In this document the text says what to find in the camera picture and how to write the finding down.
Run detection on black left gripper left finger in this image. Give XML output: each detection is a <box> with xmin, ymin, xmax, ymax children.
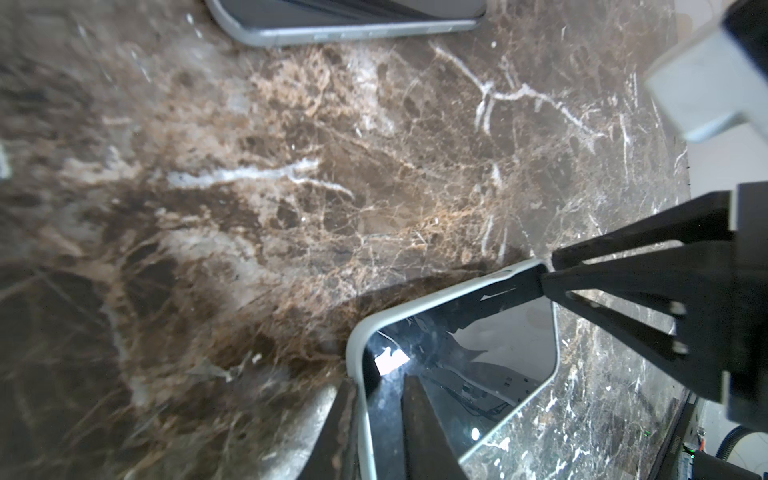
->
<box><xmin>298</xmin><ymin>378</ymin><xmax>360</xmax><ymax>480</ymax></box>

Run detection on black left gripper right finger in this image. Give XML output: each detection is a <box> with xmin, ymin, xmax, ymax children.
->
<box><xmin>402</xmin><ymin>375</ymin><xmax>468</xmax><ymax>480</ymax></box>

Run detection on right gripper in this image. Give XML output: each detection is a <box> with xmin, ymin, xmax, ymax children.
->
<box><xmin>541</xmin><ymin>181</ymin><xmax>767</xmax><ymax>432</ymax></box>

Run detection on silver phone dark screen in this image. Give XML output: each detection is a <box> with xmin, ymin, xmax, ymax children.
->
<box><xmin>205</xmin><ymin>0</ymin><xmax>488</xmax><ymax>47</ymax></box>

